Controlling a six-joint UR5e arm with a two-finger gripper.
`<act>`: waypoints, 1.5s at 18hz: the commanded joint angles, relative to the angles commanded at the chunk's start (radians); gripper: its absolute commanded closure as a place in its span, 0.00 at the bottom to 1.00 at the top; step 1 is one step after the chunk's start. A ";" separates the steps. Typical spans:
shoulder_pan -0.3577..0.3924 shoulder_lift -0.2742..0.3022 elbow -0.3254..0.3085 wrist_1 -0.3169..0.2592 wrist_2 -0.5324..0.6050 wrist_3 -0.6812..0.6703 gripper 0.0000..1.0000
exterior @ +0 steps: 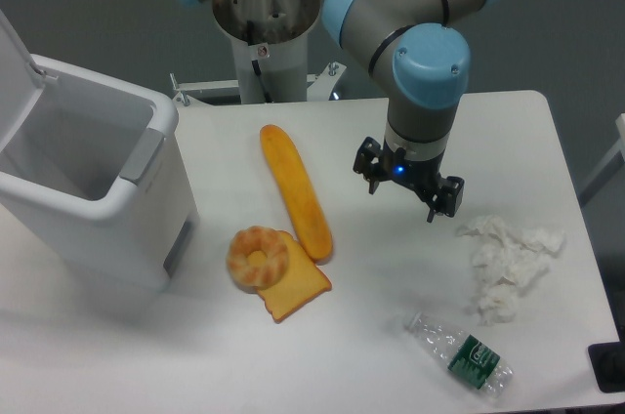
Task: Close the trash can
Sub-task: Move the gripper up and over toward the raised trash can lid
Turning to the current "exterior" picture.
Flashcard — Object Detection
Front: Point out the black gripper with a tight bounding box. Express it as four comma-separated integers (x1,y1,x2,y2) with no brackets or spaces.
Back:
353,134,465,224

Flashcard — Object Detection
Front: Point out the white trash can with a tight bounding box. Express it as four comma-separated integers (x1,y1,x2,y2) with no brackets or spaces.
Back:
1,20,199,317

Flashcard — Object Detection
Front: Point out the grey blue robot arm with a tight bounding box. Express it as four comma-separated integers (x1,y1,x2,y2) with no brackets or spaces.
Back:
180,0,498,217

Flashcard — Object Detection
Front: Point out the long orange baguette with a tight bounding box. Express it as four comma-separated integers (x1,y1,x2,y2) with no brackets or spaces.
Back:
260,125,333,261

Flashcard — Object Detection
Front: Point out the crumpled white tissue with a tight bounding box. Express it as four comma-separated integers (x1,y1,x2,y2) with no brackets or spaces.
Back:
457,215,566,326

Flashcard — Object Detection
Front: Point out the orange toast slice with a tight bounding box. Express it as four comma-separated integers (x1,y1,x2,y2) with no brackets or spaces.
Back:
256,230,332,323

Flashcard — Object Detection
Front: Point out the round glazed donut bread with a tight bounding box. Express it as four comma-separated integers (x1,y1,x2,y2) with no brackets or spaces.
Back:
226,226,289,289

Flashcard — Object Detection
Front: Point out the clear plastic water bottle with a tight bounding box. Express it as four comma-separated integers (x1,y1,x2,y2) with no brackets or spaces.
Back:
403,311,514,398

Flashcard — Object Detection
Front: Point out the black device at edge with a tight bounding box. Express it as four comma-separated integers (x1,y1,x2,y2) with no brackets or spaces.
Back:
588,342,624,393

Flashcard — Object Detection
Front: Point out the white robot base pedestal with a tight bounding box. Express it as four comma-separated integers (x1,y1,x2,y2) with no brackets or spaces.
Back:
212,0,320,92

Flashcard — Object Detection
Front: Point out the white frame at right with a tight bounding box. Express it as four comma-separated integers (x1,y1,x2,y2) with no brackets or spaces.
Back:
577,113,624,207

